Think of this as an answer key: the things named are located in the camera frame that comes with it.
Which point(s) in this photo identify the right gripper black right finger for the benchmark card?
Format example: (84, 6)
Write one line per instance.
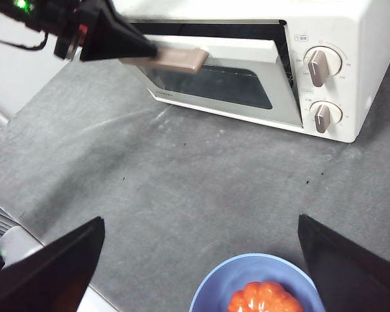
(354, 276)

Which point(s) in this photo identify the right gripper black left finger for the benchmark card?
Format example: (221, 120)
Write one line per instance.
(52, 276)

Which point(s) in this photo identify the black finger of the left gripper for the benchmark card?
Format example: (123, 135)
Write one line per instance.
(113, 39)

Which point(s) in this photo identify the orange toy pumpkin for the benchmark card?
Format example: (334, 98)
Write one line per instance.
(266, 299)

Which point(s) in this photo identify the blue ribbed bowl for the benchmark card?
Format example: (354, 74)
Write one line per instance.
(214, 286)

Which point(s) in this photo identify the grey ribbed panel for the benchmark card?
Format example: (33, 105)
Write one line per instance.
(0, 224)

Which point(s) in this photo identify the beige timer knob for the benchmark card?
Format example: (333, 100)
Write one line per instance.
(323, 117)

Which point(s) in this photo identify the beige temperature knob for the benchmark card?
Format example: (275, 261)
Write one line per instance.
(320, 66)

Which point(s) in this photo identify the cream Toshiba toaster oven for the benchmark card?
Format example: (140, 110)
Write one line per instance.
(370, 65)

